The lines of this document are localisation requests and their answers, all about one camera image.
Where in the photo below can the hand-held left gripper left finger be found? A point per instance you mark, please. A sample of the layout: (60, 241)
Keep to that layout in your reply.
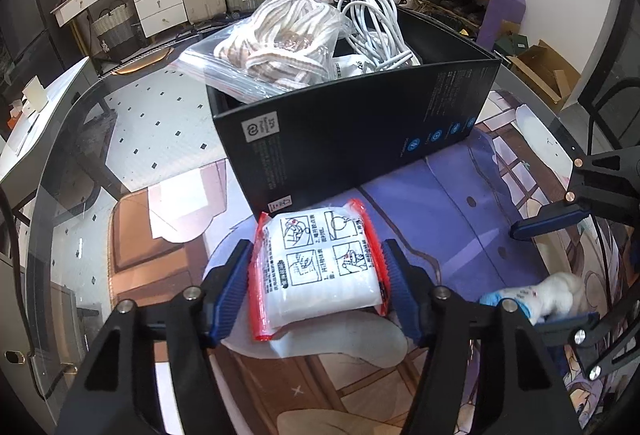
(230, 285)

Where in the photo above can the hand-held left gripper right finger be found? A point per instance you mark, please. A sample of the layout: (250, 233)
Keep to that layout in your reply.
(400, 290)

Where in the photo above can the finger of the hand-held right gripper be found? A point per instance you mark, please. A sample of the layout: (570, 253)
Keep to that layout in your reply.
(575, 340)
(545, 220)

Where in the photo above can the white plush toy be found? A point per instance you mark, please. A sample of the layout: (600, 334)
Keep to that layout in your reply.
(555, 295)

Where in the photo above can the red-edged white packet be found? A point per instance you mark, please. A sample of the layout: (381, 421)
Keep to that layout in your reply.
(315, 275)

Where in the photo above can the black cardboard box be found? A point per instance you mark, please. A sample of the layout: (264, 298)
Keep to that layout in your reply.
(350, 140)

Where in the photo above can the printed desk mat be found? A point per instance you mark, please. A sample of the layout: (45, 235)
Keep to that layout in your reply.
(450, 215)

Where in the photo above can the open cardboard box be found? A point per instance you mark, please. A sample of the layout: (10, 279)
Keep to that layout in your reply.
(545, 70)

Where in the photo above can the black white patterned rug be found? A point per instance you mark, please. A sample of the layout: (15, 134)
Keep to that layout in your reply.
(150, 130)

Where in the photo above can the green box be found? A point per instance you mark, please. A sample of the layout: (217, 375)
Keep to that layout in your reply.
(510, 45)

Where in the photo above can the purple bag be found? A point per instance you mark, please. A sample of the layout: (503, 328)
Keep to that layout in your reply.
(502, 15)

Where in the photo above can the grey cabinet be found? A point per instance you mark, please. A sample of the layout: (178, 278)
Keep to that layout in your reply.
(20, 315)

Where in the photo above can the white printed packet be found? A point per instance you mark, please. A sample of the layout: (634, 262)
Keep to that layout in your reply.
(345, 67)

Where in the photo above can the white coffee table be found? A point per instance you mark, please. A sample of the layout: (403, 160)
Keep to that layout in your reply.
(30, 135)

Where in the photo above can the orange small container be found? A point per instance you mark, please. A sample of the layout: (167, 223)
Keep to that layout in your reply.
(14, 111)

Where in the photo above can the woven basket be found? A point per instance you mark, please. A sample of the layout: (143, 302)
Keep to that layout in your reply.
(115, 30)

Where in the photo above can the dark grey fridge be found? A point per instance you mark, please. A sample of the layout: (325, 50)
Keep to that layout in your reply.
(35, 15)

